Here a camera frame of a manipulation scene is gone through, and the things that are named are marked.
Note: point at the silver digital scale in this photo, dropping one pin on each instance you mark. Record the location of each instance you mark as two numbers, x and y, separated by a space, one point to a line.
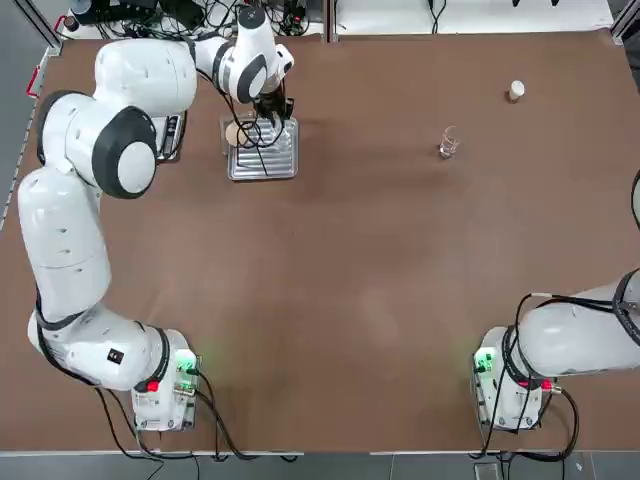
172 135

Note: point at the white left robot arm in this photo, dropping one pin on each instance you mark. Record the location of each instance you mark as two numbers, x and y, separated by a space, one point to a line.
65 250

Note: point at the ribbed metal tray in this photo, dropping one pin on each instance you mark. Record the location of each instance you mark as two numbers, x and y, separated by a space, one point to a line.
280 160

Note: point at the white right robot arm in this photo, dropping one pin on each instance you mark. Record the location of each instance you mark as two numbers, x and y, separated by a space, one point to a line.
560 340

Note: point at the grey floor plate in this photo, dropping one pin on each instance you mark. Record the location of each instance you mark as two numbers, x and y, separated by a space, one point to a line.
485 471

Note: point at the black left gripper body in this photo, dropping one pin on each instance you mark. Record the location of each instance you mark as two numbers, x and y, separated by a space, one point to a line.
272 99

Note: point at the small glass beaker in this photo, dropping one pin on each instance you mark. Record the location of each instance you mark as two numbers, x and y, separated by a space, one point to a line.
449 145

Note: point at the aluminium frame post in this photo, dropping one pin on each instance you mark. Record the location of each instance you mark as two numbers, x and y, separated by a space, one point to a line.
329 20

